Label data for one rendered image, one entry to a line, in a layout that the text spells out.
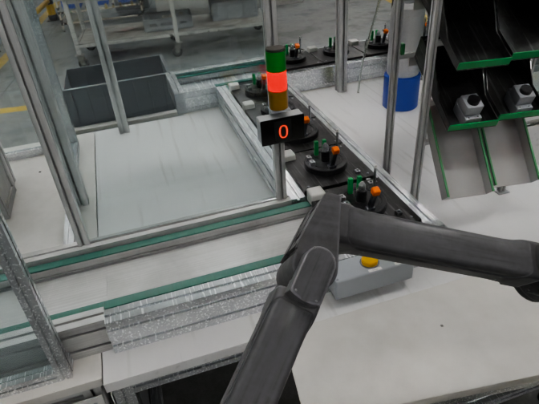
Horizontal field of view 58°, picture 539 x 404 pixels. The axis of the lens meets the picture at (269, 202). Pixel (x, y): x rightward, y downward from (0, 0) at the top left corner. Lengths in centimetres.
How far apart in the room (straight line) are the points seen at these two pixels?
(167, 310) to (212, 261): 22
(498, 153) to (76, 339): 122
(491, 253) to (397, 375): 48
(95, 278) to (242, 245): 40
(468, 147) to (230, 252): 73
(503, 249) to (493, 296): 60
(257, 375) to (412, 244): 27
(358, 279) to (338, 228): 59
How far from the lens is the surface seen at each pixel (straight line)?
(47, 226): 175
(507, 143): 156
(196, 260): 133
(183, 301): 116
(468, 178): 146
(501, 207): 167
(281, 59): 122
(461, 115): 135
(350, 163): 160
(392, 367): 114
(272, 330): 57
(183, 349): 120
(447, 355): 118
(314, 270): 56
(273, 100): 126
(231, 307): 120
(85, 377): 122
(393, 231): 66
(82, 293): 134
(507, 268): 74
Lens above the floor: 176
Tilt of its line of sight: 34 degrees down
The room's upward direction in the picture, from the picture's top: 5 degrees counter-clockwise
